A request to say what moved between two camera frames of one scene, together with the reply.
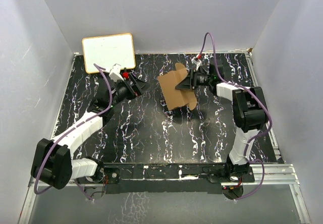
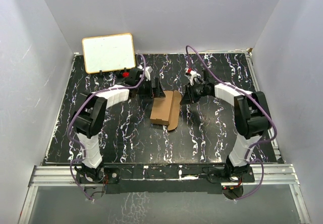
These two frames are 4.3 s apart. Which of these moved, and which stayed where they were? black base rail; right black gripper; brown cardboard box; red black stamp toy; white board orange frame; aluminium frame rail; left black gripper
Moved: left black gripper; right black gripper; brown cardboard box
Stayed: black base rail; aluminium frame rail; red black stamp toy; white board orange frame
